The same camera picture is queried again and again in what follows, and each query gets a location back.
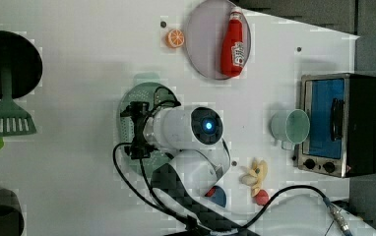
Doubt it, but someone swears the black round pan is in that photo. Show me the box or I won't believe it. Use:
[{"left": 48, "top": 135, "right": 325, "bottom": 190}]
[{"left": 0, "top": 30, "right": 43, "bottom": 98}]

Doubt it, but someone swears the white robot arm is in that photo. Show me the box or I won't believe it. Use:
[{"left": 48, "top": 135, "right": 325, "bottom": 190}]
[{"left": 119, "top": 100, "right": 259, "bottom": 236}]

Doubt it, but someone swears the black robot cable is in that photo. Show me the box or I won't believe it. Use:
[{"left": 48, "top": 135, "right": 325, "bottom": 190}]
[{"left": 111, "top": 86, "right": 232, "bottom": 230}]

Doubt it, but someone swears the yellow banana toy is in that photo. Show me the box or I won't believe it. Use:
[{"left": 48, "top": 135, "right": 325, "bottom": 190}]
[{"left": 240, "top": 159, "right": 268, "bottom": 198}]

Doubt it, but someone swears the black cable with metal plug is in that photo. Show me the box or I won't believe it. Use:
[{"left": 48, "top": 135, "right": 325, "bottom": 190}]
[{"left": 241, "top": 184, "right": 354, "bottom": 236}]

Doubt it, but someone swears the green plastic cup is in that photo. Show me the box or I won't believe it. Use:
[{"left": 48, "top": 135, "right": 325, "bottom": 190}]
[{"left": 271, "top": 109, "right": 310, "bottom": 150}]

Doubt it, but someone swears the red strawberry toy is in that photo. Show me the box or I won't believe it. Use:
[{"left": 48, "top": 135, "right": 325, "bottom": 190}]
[{"left": 254, "top": 190, "right": 270, "bottom": 206}]

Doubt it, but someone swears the blue and red ball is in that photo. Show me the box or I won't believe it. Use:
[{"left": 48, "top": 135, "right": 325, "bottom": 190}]
[{"left": 205, "top": 186, "right": 227, "bottom": 207}]

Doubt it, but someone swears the green plastic strainer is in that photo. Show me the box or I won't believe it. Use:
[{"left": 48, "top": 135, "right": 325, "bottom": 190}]
[{"left": 116, "top": 72, "right": 181, "bottom": 178}]

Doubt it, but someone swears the red plush ketchup bottle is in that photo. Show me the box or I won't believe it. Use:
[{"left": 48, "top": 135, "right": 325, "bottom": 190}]
[{"left": 220, "top": 7, "right": 245, "bottom": 78}]

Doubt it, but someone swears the green slotted spatula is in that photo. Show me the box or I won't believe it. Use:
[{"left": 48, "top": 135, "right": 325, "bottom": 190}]
[{"left": 0, "top": 67, "right": 36, "bottom": 137}]

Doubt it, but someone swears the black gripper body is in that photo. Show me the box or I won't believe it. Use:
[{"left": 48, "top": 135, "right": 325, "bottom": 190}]
[{"left": 120, "top": 101, "right": 157, "bottom": 160}]

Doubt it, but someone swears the orange slice toy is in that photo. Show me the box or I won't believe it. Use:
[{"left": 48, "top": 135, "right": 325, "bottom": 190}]
[{"left": 165, "top": 29, "right": 185, "bottom": 48}]

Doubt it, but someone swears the black and silver toaster oven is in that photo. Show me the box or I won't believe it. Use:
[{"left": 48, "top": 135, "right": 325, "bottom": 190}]
[{"left": 297, "top": 73, "right": 376, "bottom": 178}]

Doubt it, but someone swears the dark grey cup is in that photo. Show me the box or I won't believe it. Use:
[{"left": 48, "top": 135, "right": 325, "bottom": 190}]
[{"left": 0, "top": 189, "right": 25, "bottom": 236}]

